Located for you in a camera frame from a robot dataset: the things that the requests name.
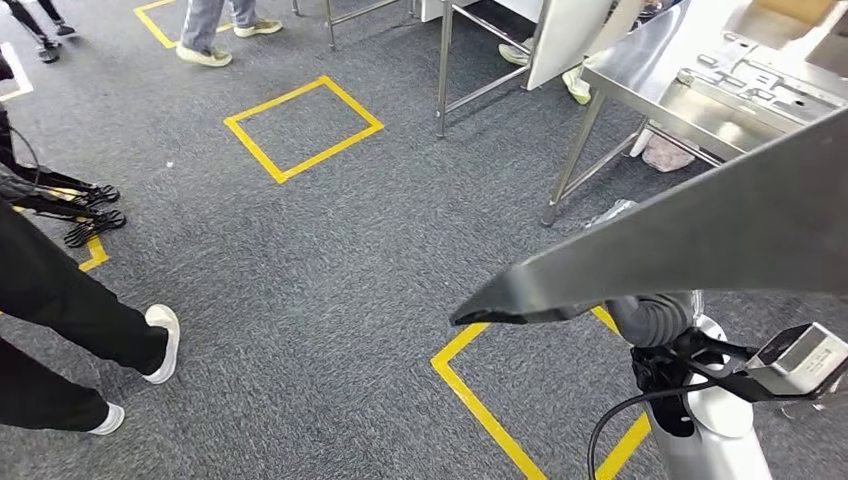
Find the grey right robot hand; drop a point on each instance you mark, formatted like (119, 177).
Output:
(619, 318)

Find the black plastic frame panel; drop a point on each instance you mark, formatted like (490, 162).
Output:
(696, 258)

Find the stainless steel workbench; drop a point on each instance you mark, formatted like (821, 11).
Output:
(636, 73)

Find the pink bag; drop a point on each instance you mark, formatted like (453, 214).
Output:
(669, 158)

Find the yellow floor tape square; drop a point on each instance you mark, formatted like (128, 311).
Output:
(464, 393)

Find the person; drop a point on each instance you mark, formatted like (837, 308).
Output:
(578, 89)
(199, 26)
(46, 50)
(53, 298)

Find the stamped grey metal plate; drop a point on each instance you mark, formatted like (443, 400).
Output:
(762, 86)

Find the white board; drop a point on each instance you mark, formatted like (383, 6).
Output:
(570, 40)

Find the cardboard box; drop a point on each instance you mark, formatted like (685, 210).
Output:
(795, 10)

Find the black wheeled stand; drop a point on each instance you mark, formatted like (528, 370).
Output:
(60, 182)

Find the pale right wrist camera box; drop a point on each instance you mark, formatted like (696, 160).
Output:
(802, 361)

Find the steel frame table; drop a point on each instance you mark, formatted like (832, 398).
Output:
(442, 79)
(329, 26)

